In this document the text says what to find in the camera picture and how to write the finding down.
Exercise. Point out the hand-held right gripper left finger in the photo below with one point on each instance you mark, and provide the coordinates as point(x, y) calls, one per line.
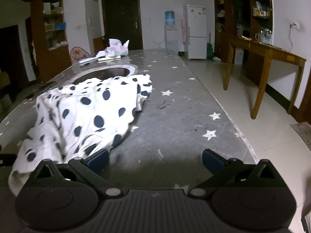
point(98, 160)

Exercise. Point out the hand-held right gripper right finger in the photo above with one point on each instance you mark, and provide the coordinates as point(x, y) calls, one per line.
point(213, 161)

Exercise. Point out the white polka dot garment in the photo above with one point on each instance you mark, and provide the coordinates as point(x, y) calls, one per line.
point(80, 116)

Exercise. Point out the grey star-print tablecloth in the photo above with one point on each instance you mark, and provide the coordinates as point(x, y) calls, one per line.
point(175, 116)

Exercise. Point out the round built-in cooktop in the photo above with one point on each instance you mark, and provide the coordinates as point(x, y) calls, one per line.
point(107, 72)

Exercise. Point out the white paper sheets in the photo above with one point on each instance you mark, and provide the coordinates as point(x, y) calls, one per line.
point(91, 58)

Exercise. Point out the thin book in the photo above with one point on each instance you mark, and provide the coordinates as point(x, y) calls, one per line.
point(110, 57)

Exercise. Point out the wooden open shelf unit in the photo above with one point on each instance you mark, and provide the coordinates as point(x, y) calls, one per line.
point(55, 63)

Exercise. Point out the white container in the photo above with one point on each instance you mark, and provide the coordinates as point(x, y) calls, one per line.
point(239, 56)

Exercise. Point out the pink patterned play tent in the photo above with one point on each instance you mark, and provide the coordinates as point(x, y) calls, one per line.
point(79, 53)

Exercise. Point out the green mop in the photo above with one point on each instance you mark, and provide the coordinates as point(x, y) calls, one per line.
point(210, 49)

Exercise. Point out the small wooden side cabinet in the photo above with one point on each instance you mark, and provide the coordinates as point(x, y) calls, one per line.
point(98, 45)

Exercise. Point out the wooden side table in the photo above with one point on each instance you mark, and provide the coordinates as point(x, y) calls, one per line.
point(279, 53)

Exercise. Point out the white water dispenser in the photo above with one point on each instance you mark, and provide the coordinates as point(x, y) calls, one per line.
point(171, 38)

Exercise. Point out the white refrigerator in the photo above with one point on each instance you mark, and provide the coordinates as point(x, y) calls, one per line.
point(195, 31)

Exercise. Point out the pink hanging cloth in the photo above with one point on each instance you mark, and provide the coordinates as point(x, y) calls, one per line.
point(184, 30)

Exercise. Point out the glass jar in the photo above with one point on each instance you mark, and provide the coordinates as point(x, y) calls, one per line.
point(264, 36)

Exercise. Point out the dark wooden door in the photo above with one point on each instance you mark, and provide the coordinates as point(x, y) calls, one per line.
point(121, 21)

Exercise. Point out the blue water bottle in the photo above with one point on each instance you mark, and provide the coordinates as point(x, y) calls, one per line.
point(170, 18)

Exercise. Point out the large wooden shelf cabinet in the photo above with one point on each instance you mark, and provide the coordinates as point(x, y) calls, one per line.
point(243, 9)

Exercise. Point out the white wall socket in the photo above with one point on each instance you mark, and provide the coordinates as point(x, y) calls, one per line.
point(294, 25)

